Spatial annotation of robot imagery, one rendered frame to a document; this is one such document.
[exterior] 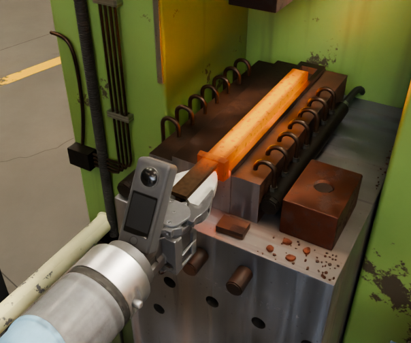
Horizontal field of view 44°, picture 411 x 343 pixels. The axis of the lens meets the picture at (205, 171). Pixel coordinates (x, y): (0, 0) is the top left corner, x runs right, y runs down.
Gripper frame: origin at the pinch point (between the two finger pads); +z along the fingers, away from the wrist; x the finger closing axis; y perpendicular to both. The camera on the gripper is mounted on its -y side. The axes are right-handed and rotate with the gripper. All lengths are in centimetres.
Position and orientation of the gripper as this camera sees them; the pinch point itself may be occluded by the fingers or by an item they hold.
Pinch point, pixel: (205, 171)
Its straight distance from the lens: 75.3
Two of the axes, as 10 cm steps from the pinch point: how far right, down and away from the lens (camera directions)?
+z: 5.0, -5.2, 6.9
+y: 0.0, 8.0, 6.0
